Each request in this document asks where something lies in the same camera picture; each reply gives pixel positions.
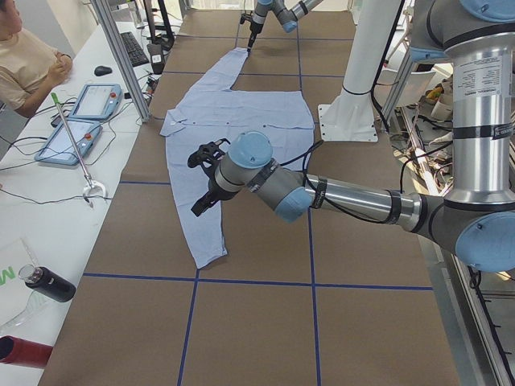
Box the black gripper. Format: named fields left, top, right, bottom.
left=191, top=161, right=225, bottom=217
left=247, top=15, right=262, bottom=54

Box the light blue striped shirt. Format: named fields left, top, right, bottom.
left=160, top=48, right=315, bottom=269

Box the black power adapter box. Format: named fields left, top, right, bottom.
left=146, top=43, right=165, bottom=75

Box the black keyboard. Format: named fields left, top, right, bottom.
left=120, top=31, right=149, bottom=67

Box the silver reacher grabber stick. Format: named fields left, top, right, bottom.
left=50, top=92, right=108, bottom=208

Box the upper blue teach pendant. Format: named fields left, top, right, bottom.
left=68, top=84, right=123, bottom=121

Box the blue teach pendant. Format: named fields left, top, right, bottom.
left=68, top=84, right=123, bottom=121
left=35, top=119, right=102, bottom=166

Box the black computer mouse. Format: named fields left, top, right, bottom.
left=93, top=65, right=113, bottom=76

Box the lower blue teach pendant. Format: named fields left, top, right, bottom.
left=35, top=119, right=102, bottom=166

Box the black water bottle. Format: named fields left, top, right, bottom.
left=19, top=264, right=76, bottom=302

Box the seated person beige shirt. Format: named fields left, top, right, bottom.
left=1, top=1, right=73, bottom=118

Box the red cylinder bottle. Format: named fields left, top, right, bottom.
left=1, top=335, right=53, bottom=369

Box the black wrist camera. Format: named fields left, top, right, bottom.
left=187, top=138, right=231, bottom=170
left=240, top=12, right=253, bottom=24

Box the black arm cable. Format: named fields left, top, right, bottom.
left=277, top=139, right=393, bottom=224

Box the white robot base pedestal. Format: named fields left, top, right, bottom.
left=319, top=0, right=403, bottom=142

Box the grey aluminium frame post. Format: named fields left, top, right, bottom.
left=90, top=0, right=150, bottom=123

